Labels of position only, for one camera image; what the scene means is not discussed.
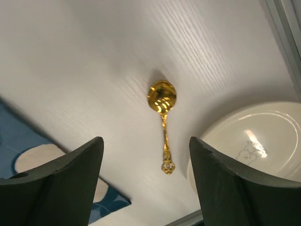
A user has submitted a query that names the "cream ceramic plate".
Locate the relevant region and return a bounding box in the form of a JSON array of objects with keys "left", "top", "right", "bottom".
[{"left": 200, "top": 102, "right": 301, "bottom": 182}]

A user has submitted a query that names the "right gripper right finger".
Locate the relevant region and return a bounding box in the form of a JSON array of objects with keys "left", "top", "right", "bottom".
[{"left": 189, "top": 137, "right": 301, "bottom": 226}]

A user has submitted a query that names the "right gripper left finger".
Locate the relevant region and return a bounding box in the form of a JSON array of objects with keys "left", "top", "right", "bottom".
[{"left": 0, "top": 137, "right": 104, "bottom": 226}]

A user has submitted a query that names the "blue cartoon mouse placemat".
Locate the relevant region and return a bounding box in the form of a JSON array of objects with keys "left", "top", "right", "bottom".
[{"left": 0, "top": 103, "right": 131, "bottom": 224}]

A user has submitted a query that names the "gold ornate spoon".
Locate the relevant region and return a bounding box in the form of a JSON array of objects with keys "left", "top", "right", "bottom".
[{"left": 147, "top": 80, "right": 176, "bottom": 175}]

